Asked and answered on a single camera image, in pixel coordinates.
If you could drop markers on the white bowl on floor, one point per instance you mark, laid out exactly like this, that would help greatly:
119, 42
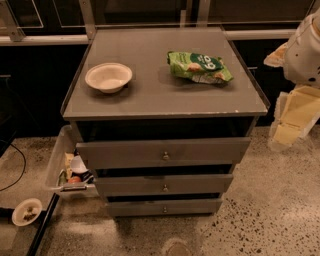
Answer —
27, 212

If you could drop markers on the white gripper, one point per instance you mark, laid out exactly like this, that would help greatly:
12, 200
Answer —
304, 56

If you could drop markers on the clear plastic storage bin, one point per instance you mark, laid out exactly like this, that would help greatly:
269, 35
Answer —
65, 143

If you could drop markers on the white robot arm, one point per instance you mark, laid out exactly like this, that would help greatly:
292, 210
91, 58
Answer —
302, 57

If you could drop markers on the grey bottom drawer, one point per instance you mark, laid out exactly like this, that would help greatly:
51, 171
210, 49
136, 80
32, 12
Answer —
166, 207

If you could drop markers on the white cup in bin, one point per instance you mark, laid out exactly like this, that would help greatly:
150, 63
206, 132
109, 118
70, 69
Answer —
77, 166

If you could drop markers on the metal railing frame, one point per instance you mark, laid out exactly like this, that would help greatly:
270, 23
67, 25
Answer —
58, 22

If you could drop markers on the black floor bar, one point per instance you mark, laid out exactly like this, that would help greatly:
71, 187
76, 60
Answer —
45, 218

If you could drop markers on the green snack bag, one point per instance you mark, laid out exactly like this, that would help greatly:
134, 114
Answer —
198, 68

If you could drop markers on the grey top drawer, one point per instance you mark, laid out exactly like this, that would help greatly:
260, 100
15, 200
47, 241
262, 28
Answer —
160, 153

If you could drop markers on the grey drawer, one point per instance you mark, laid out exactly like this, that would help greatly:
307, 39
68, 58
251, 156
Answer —
160, 153
163, 185
166, 207

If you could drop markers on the grey middle drawer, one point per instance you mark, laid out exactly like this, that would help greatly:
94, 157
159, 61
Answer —
163, 185

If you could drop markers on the grey drawer cabinet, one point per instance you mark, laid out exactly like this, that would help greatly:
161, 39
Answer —
155, 105

